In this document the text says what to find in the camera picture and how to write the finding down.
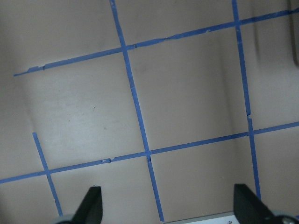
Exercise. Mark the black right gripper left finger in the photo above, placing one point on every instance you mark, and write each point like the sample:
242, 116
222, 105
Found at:
90, 210

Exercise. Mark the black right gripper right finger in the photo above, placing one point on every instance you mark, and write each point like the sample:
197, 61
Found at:
248, 208

